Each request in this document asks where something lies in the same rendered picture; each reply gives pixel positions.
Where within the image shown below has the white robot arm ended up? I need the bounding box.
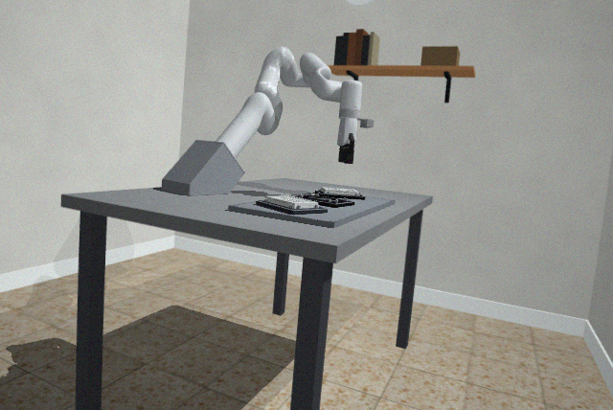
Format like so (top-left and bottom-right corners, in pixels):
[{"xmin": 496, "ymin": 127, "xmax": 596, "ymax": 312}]
[{"xmin": 215, "ymin": 47, "xmax": 374, "ymax": 158}]

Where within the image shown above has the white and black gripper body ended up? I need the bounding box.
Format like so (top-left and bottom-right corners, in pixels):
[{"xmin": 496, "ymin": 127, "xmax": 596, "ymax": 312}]
[{"xmin": 337, "ymin": 117, "xmax": 359, "ymax": 146}]

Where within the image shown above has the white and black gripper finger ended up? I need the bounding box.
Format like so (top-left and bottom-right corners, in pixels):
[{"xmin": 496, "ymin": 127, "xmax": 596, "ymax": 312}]
[
  {"xmin": 338, "ymin": 145, "xmax": 346, "ymax": 163},
  {"xmin": 344, "ymin": 133, "xmax": 354, "ymax": 164}
]

